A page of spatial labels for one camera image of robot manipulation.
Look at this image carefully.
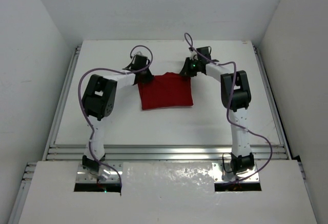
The red t-shirt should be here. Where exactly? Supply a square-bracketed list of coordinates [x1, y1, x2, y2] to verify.
[138, 72, 193, 110]

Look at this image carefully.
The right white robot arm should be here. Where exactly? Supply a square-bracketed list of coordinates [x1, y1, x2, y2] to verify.
[179, 46, 254, 175]

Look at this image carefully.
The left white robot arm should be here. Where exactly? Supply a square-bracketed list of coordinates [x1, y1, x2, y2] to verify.
[78, 54, 154, 173]

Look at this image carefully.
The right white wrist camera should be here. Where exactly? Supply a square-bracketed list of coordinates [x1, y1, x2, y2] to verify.
[190, 50, 197, 59]

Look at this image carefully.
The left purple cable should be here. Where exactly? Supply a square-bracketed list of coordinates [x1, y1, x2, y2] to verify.
[77, 45, 154, 184]

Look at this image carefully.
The purple cable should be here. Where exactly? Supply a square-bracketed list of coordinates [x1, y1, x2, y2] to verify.
[183, 32, 273, 184]
[77, 45, 154, 184]

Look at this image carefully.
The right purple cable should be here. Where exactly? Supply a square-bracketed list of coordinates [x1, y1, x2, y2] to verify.
[183, 32, 273, 184]

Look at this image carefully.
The right black base cable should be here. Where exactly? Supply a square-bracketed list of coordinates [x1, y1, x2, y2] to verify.
[221, 152, 234, 176]

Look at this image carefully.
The aluminium rail frame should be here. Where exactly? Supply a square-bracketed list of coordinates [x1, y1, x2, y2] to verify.
[7, 43, 308, 224]

